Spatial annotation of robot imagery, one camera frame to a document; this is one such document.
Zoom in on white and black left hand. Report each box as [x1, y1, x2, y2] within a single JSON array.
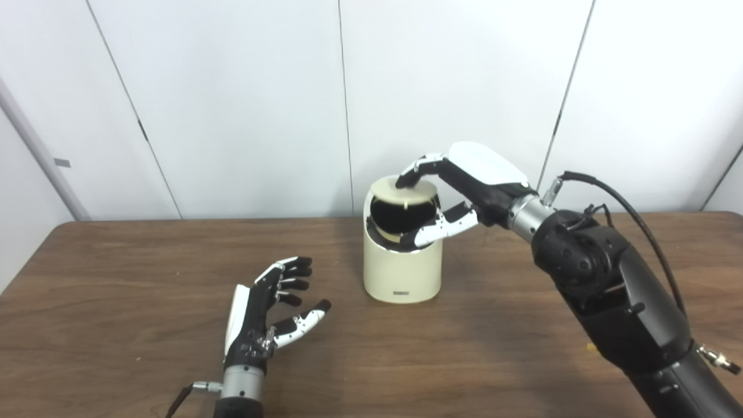
[[223, 256, 332, 372]]

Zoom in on white and black right hand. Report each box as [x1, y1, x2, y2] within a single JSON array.
[[395, 141, 538, 249]]

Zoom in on black bin liner bag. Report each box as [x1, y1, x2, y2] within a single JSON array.
[[366, 197, 442, 251]]

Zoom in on cream-colored bin body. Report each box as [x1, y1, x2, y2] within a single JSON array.
[[363, 176, 445, 304]]

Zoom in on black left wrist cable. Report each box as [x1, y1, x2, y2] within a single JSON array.
[[165, 381, 223, 418]]

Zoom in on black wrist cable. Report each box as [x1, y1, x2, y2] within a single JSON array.
[[165, 381, 223, 418], [542, 171, 742, 375]]

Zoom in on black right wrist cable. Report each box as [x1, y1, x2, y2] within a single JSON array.
[[542, 171, 742, 375]]

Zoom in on grey wall corner post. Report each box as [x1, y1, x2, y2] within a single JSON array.
[[0, 78, 91, 221]]

